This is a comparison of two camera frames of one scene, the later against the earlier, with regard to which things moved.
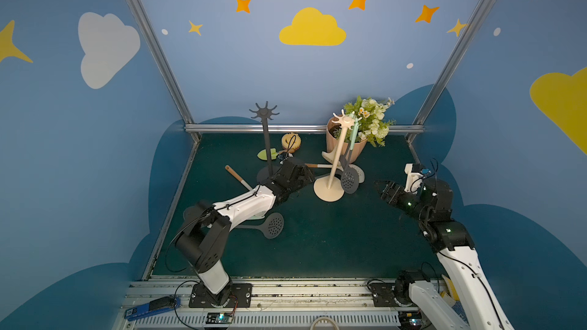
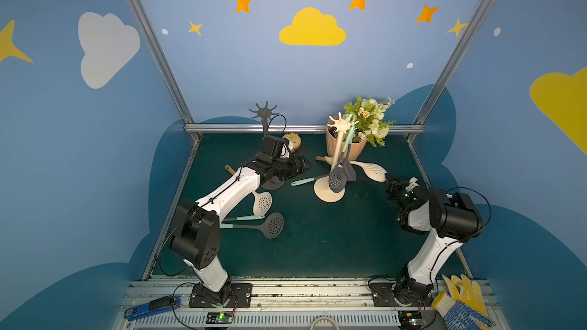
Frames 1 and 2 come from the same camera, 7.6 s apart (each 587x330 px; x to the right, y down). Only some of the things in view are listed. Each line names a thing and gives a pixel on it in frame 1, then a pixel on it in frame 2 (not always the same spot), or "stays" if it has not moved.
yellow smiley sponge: [291, 141] stays
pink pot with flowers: [371, 126] stays
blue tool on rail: [156, 305] stays
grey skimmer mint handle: [272, 224] stays
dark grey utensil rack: [266, 172] stays
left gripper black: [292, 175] → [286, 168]
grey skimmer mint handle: [350, 181] → [338, 175]
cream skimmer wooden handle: [361, 173] → [373, 170]
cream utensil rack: [331, 189] stays
